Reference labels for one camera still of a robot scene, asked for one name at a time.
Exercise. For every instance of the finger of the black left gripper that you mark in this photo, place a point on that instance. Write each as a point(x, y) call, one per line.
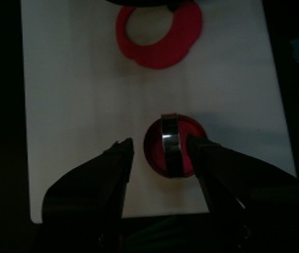
point(179, 5)
point(137, 2)

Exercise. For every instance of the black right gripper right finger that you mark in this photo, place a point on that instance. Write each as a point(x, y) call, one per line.
point(243, 197)

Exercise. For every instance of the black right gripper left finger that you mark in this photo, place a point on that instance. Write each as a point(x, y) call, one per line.
point(89, 194)

